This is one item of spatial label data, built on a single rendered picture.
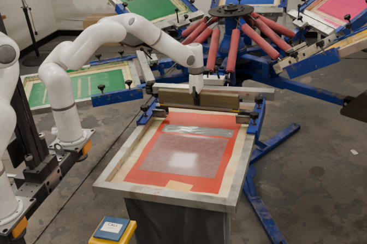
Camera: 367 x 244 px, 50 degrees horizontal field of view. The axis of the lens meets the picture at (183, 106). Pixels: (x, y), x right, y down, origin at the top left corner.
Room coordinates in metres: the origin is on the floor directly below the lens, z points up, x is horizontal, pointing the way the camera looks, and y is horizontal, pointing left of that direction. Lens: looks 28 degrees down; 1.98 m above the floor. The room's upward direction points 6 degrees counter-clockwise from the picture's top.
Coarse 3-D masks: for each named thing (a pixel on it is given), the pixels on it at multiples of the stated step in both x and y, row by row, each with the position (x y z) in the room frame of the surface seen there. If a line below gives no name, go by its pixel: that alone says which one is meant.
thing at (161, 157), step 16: (176, 112) 1.87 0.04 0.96; (192, 112) 1.85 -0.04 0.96; (160, 128) 1.72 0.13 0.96; (160, 144) 1.57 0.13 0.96; (176, 144) 1.56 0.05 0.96; (144, 160) 1.45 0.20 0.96; (160, 160) 1.44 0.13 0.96; (176, 160) 1.43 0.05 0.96; (128, 176) 1.35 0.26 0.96; (144, 176) 1.34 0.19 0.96; (160, 176) 1.33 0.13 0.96
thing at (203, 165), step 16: (224, 128) 1.65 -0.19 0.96; (192, 144) 1.54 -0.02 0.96; (208, 144) 1.53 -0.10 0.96; (224, 144) 1.52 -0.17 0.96; (192, 160) 1.41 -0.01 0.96; (208, 160) 1.40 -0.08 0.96; (224, 160) 1.39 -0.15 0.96; (176, 176) 1.31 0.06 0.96; (192, 176) 1.30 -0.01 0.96; (208, 176) 1.29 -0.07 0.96; (208, 192) 1.20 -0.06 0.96
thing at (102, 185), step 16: (144, 128) 1.69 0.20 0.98; (128, 144) 1.55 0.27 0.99; (112, 160) 1.43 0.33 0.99; (240, 160) 1.33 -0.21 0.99; (112, 176) 1.35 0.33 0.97; (240, 176) 1.23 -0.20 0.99; (96, 192) 1.26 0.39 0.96; (112, 192) 1.24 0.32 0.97; (128, 192) 1.21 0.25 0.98; (144, 192) 1.19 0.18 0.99; (160, 192) 1.18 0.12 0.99; (176, 192) 1.17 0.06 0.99; (240, 192) 1.16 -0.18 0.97; (208, 208) 1.10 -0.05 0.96; (224, 208) 1.08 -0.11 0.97
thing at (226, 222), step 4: (224, 212) 1.19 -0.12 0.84; (224, 216) 1.21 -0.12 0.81; (228, 216) 1.29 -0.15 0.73; (224, 220) 1.21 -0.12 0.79; (228, 220) 1.29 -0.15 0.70; (224, 224) 1.21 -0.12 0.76; (228, 224) 1.29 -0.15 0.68; (224, 228) 1.21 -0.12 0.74; (228, 228) 1.29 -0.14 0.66; (224, 232) 1.21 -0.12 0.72; (228, 232) 1.29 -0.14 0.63; (224, 236) 1.21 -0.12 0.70; (228, 236) 1.29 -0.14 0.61; (224, 240) 1.20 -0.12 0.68; (228, 240) 1.29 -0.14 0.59
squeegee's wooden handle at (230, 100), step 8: (160, 88) 1.79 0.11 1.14; (160, 96) 1.77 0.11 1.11; (168, 96) 1.76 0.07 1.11; (176, 96) 1.74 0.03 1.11; (184, 96) 1.73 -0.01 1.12; (200, 96) 1.70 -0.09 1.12; (208, 96) 1.69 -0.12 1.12; (216, 96) 1.67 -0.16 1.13; (224, 96) 1.66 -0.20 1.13; (232, 96) 1.65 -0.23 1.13; (192, 104) 1.72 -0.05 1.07; (200, 104) 1.70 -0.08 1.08; (208, 104) 1.69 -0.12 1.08; (216, 104) 1.67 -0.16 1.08; (224, 104) 1.66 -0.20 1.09; (232, 104) 1.65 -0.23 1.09
